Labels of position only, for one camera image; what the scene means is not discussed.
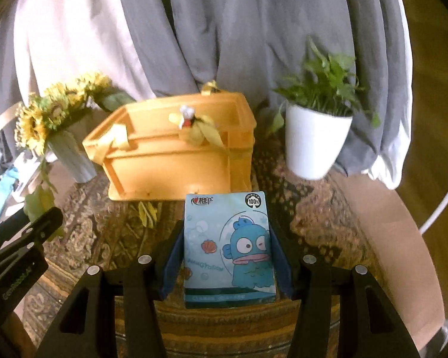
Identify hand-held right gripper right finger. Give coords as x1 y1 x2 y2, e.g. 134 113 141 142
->
269 220 421 358

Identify orange plastic crate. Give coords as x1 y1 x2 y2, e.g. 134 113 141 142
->
82 80 257 203

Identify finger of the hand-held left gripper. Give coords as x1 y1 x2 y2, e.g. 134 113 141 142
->
0 207 64 269

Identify sunflower bouquet in grey vase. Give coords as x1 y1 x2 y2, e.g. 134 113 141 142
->
14 72 137 232

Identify blue cartoon tissue pack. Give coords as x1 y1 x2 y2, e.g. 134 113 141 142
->
184 191 279 309

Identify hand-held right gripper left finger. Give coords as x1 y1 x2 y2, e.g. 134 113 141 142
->
35 220 185 358

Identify beige curtain tieback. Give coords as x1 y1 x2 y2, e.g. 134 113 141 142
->
0 102 23 138

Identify light blue cloth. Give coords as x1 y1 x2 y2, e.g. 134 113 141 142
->
0 168 19 228

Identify dark wooden door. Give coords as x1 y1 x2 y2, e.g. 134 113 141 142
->
396 0 448 317

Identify green plant in white pot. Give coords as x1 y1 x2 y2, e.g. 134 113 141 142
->
272 37 381 180

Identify beige curtain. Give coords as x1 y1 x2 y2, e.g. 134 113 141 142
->
13 0 180 101

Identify wide grey curtain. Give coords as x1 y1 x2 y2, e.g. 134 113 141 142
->
114 0 409 176

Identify black mouse plush toy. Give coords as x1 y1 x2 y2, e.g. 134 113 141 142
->
178 104 197 129

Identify patterned fringed rug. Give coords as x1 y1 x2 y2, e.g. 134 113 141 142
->
22 138 370 358

